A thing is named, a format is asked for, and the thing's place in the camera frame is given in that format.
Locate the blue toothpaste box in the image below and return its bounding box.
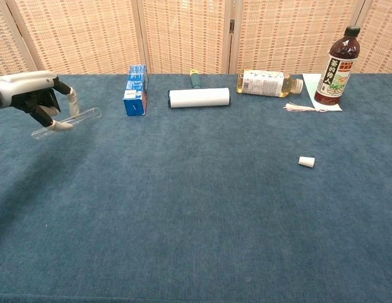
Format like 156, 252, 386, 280
122, 64, 150, 117

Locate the clear glass test tube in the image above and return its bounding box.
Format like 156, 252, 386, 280
30, 107, 102, 141

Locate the white paper bookmark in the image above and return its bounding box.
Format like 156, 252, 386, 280
302, 73, 343, 112

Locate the blue table cloth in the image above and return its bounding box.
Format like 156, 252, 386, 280
0, 73, 392, 303

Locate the dark tea bottle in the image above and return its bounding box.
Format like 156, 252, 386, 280
314, 25, 361, 106

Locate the yellow tea bottle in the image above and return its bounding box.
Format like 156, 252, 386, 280
236, 69, 304, 98

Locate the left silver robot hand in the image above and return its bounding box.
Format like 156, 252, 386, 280
0, 70, 80, 133

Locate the pink white tassel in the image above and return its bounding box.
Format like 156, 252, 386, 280
283, 102, 328, 114

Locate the green handled lint roller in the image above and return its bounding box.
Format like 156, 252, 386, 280
167, 69, 231, 109

